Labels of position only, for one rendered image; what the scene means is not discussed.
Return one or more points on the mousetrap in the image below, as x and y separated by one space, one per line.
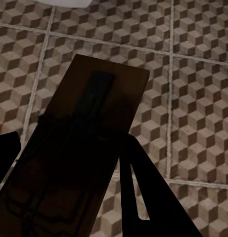
59 182

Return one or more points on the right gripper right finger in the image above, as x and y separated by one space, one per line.
167 217

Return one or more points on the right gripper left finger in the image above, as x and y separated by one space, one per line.
10 147

